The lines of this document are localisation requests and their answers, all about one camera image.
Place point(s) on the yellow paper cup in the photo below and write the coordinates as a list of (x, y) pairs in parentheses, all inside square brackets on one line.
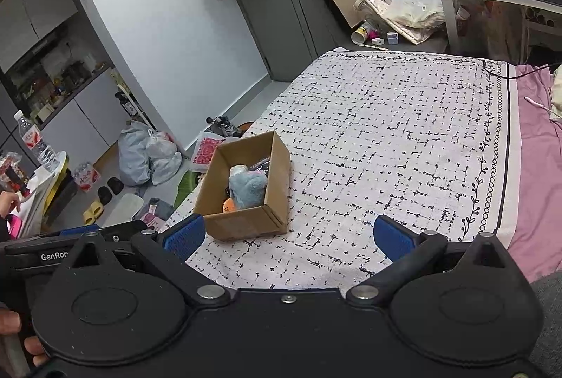
[(361, 33)]

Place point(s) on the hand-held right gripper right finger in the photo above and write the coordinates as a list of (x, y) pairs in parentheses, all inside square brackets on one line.
[(393, 237)]

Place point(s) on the pink bed sheet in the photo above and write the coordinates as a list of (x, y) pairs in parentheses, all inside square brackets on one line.
[(535, 184)]

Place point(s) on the pack of water bottles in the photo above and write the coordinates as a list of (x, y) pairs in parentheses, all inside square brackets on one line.
[(87, 176)]

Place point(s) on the white cabinet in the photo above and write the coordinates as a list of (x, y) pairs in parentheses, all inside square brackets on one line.
[(52, 53)]

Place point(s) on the white pillow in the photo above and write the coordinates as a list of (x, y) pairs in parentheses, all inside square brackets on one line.
[(556, 92)]

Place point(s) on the yellow slippers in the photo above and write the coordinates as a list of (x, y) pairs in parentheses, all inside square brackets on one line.
[(93, 213)]

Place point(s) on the person's left hand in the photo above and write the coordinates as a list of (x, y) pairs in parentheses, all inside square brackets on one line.
[(9, 322)]

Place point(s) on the brown round mat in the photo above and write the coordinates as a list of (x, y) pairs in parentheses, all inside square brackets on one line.
[(245, 125)]

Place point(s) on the blue fluffy plush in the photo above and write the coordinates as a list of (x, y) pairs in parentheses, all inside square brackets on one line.
[(248, 191)]

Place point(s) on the white flat board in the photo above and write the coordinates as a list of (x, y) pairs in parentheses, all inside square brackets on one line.
[(123, 206)]

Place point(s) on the pink patterned cushion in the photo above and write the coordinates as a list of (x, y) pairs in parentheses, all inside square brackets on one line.
[(151, 221)]

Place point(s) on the dark grey door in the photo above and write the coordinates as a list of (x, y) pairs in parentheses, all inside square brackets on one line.
[(285, 9)]

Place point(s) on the clear plastic jar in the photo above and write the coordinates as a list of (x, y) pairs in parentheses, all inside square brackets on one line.
[(362, 3)]

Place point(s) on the black glitter pouch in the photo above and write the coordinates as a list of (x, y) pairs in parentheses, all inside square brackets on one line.
[(260, 165)]

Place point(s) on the grey-blue folded cloth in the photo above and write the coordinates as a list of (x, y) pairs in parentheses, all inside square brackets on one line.
[(160, 209)]

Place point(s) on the grey cloth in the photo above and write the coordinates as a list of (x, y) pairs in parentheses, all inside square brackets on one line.
[(549, 316)]

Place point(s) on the dark spray bottle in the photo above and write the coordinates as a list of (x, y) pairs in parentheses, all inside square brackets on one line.
[(127, 105)]

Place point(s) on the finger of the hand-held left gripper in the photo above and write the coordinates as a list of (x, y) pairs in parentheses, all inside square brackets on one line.
[(116, 235), (79, 229)]

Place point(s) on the clear water bottle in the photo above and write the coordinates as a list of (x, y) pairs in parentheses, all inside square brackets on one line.
[(35, 141)]

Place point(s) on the cardboard box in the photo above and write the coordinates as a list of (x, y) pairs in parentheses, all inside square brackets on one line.
[(246, 224)]

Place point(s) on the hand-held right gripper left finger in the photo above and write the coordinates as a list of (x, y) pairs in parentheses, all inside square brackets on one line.
[(186, 235)]

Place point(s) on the small blue box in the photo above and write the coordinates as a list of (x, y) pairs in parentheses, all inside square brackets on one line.
[(392, 38)]

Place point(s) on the grey sneakers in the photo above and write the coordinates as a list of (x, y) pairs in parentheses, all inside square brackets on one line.
[(224, 127)]

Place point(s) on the black and white checked blanket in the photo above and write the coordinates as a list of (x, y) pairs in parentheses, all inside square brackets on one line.
[(386, 132)]

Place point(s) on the red patterned plastic bag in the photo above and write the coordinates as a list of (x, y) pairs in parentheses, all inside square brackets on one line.
[(204, 152)]

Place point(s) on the patterned tote bag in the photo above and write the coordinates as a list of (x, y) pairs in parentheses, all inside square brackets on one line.
[(408, 33)]

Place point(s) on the white cloth bundle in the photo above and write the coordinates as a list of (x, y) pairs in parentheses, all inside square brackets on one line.
[(237, 171)]

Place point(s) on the white crumpled plastic bag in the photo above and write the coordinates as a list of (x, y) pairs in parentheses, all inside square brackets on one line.
[(415, 11)]

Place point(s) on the grey plastic bag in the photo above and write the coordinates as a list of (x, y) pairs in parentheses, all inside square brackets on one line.
[(134, 154)]

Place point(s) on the black slippers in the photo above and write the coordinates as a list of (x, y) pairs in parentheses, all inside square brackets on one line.
[(110, 190)]

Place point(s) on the green floor mat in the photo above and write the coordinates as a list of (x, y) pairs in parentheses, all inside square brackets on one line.
[(186, 189)]

